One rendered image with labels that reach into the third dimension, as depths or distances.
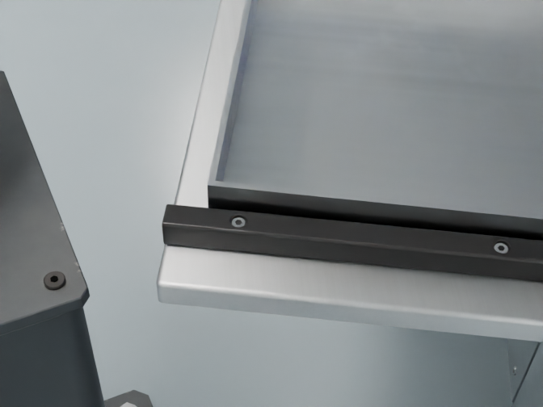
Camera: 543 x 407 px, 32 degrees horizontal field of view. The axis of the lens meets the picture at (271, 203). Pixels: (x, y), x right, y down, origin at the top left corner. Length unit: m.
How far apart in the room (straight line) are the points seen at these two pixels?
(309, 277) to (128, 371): 1.01
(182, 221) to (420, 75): 0.22
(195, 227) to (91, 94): 1.43
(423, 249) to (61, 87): 1.51
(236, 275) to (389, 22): 0.26
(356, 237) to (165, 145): 1.32
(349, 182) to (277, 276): 0.09
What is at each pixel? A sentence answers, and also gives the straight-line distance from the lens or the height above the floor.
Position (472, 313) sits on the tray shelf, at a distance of 0.56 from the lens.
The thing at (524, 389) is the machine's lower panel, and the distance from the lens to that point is 1.39.
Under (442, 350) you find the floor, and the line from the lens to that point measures 1.60.
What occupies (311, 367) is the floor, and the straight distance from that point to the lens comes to 1.56.
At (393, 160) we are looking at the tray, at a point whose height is 0.88.
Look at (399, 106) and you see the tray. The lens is 0.67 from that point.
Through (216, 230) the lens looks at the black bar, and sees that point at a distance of 0.56.
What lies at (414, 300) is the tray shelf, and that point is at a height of 0.88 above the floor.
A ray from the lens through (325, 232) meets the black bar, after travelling 0.56.
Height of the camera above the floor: 1.34
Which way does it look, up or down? 50 degrees down
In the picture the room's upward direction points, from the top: 2 degrees clockwise
